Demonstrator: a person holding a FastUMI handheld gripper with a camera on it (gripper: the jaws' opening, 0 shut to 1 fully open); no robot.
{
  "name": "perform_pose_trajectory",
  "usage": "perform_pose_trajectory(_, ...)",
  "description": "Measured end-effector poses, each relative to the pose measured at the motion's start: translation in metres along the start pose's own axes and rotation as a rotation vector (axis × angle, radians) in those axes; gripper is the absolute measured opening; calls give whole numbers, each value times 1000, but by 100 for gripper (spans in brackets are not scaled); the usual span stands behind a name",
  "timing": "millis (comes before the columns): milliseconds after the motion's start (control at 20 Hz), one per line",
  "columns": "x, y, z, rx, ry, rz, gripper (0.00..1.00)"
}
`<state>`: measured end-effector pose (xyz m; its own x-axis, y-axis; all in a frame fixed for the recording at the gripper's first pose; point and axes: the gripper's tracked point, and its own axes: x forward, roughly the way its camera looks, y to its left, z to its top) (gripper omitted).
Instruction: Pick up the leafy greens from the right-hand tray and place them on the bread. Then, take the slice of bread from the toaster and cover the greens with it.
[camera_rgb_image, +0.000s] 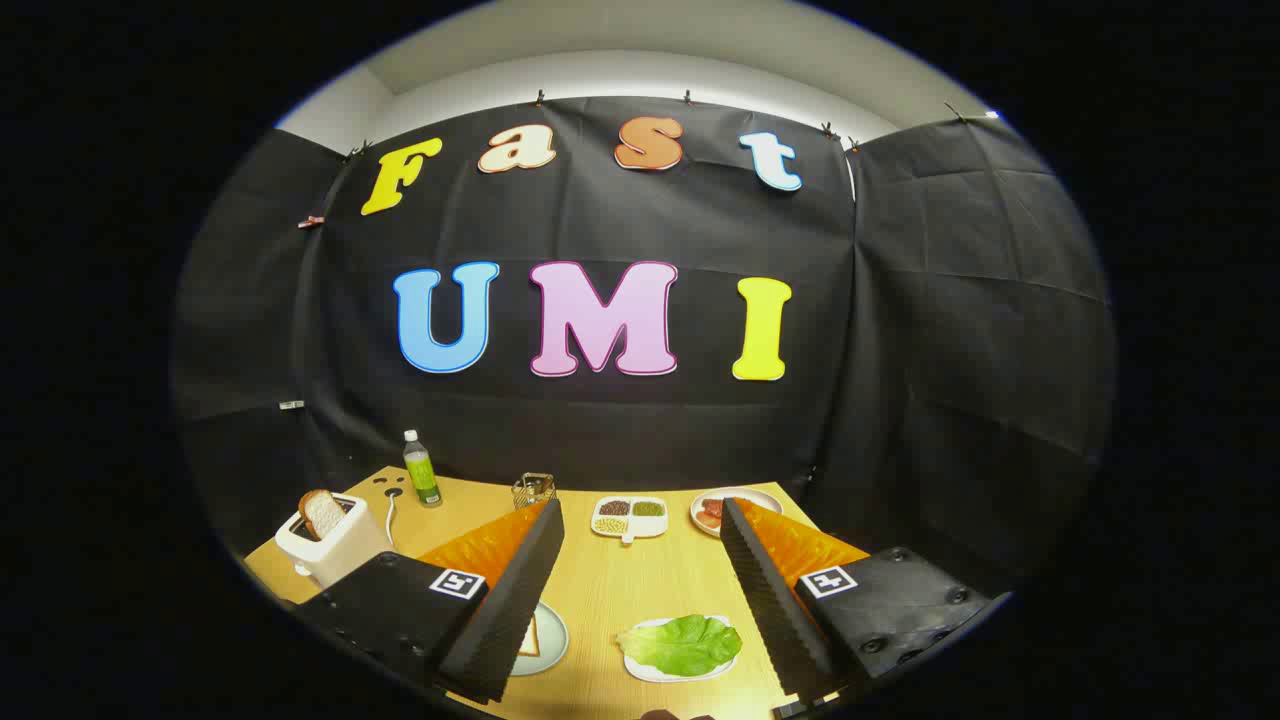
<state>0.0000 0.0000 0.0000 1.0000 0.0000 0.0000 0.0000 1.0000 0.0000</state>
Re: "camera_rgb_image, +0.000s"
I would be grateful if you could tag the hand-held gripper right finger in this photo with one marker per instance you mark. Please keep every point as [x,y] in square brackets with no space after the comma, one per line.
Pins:
[775,620]

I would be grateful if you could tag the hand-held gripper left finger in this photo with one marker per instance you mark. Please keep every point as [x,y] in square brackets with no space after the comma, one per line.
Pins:
[510,610]

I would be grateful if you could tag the green lettuce leaf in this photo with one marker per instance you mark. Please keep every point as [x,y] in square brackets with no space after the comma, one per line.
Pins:
[685,645]

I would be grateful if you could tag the brown-crust bread slice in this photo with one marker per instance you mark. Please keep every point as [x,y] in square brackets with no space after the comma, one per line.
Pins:
[322,515]

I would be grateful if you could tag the square white bread slice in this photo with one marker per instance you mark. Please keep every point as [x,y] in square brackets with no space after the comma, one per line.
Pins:
[530,640]

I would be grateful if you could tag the pale green round plate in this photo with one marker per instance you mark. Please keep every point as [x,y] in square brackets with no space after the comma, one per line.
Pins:
[552,640]

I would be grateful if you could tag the white round plate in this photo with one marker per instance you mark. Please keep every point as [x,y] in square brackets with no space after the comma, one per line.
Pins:
[760,497]

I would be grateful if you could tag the brown steak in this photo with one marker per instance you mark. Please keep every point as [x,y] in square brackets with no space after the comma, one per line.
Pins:
[712,510]

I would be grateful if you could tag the pile of yellow soybeans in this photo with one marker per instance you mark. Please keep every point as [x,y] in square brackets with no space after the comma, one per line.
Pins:
[610,525]

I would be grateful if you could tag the white square plate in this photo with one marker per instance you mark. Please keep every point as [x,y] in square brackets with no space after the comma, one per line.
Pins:
[650,673]

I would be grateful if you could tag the pile of dark red beans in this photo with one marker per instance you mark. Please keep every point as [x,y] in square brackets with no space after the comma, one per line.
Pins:
[614,508]

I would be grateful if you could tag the white divided dish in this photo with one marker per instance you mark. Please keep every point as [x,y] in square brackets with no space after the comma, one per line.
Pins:
[630,527]

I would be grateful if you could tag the green label water bottle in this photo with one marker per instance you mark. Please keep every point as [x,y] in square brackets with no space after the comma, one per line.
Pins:
[423,480]

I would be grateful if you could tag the pile of green beans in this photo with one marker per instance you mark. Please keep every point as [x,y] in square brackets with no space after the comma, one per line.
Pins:
[648,508]

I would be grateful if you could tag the white toaster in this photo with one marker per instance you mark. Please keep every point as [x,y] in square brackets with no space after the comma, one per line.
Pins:
[340,555]

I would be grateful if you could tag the black backdrop cloth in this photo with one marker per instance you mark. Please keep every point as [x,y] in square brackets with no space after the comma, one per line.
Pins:
[900,300]

